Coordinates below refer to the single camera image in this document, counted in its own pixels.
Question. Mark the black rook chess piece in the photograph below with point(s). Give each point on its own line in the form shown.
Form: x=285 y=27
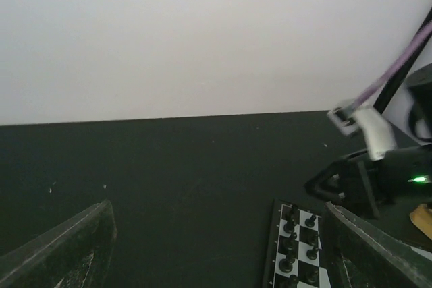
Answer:
x=291 y=220

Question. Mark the black and white chessboard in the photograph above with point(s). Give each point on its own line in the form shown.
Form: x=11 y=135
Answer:
x=272 y=276

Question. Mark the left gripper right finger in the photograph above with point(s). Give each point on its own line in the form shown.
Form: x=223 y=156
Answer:
x=357 y=254

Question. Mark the orange metal tin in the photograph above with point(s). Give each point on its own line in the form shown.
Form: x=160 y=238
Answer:
x=421 y=218

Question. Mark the black pawn chess piece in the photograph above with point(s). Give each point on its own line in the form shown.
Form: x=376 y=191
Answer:
x=312 y=222
x=312 y=254
x=312 y=277
x=313 y=239

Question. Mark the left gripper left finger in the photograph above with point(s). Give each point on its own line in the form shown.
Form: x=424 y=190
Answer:
x=76 y=253

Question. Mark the right black frame post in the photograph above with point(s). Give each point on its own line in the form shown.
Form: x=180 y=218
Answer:
x=396 y=80

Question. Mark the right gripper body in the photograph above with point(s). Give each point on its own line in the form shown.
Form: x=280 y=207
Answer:
x=364 y=186

